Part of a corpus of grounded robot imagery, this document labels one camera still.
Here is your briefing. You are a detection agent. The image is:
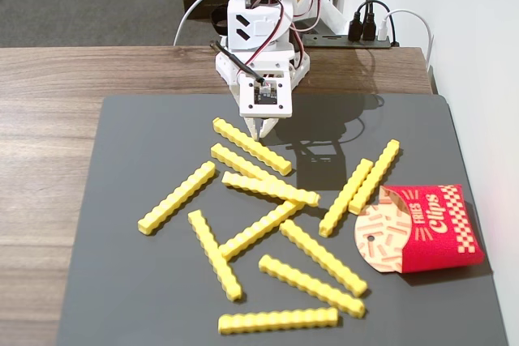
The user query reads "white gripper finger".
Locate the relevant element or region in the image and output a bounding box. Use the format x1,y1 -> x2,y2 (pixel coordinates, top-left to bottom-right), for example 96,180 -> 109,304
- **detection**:
242,116 -> 264,141
259,117 -> 281,139

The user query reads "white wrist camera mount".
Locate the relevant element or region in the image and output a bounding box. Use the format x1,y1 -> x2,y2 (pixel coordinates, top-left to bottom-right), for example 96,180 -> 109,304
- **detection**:
238,75 -> 294,118

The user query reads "white cable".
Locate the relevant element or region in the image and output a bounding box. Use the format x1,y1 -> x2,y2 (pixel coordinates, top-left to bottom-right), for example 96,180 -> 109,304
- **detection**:
173,0 -> 230,47

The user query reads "white plug with cable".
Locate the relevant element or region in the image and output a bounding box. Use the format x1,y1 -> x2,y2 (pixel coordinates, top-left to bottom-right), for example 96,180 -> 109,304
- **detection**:
376,8 -> 435,70

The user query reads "black camera cable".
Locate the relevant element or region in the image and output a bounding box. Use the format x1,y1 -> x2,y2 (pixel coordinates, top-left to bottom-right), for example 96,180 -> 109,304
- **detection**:
208,39 -> 268,87

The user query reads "black power strip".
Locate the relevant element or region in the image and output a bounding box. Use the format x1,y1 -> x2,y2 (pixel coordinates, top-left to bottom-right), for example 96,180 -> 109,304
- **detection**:
302,34 -> 393,50

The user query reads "dark grey mat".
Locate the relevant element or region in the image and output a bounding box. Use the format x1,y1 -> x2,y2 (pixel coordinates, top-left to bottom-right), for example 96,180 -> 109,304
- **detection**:
54,93 -> 510,346

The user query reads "red fries clips carton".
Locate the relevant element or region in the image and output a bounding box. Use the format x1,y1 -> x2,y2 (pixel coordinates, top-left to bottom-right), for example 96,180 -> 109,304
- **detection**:
354,183 -> 487,275

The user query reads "yellow crinkle toy fry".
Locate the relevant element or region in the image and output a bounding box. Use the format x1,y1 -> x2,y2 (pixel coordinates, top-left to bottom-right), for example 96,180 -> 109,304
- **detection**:
136,160 -> 217,237
209,143 -> 287,192
258,254 -> 367,319
347,139 -> 401,216
221,170 -> 322,207
212,117 -> 294,177
217,199 -> 306,263
278,219 -> 370,298
187,209 -> 245,303
217,306 -> 340,336
318,158 -> 375,238

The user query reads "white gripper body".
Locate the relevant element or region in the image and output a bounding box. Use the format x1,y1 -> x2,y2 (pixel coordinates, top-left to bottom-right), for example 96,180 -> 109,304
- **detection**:
214,48 -> 311,100

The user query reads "black strap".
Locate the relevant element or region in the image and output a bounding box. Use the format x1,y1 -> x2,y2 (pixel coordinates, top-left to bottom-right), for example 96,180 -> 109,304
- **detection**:
210,6 -> 229,36

